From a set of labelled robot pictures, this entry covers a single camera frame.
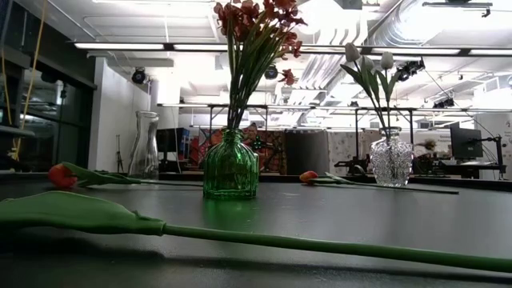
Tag black metal rack frame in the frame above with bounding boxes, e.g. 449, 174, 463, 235
207, 103, 417, 177

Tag thin background tripod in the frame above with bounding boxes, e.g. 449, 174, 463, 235
114, 134, 125, 174

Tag clear faceted glass vase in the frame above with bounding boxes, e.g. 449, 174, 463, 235
367, 126, 414, 188

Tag white artificial tulip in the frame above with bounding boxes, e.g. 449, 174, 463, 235
378, 50, 401, 133
339, 42, 387, 133
358, 54, 389, 133

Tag dark grey partition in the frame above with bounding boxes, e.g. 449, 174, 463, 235
284, 130, 330, 176

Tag green ribbed glass vase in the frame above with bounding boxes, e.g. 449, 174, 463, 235
202, 127, 260, 200

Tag dark background desk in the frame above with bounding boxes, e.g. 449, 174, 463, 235
415, 159, 507, 181

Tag white patterned partition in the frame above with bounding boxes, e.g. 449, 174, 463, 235
328, 131, 371, 175

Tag black aluminium table frame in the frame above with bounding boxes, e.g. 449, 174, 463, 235
0, 170, 512, 192

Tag black spotlight cluster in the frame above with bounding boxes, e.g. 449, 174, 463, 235
395, 58, 426, 83

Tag yellow hanging cable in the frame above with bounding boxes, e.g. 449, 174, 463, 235
0, 0, 47, 161

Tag black computer monitor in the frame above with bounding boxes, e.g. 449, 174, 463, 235
450, 126, 484, 161

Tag colourful patterned tapestry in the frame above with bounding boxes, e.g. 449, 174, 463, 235
190, 127, 286, 174

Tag black monitor blue edge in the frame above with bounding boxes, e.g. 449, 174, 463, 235
155, 127, 191, 162

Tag clear glass carafe vase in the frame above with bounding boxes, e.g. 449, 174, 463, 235
128, 110, 160, 180

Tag person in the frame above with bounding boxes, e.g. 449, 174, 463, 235
244, 122, 261, 141

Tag orange artificial tulip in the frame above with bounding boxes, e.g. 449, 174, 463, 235
0, 190, 512, 275
298, 170, 460, 196
47, 161, 204, 190

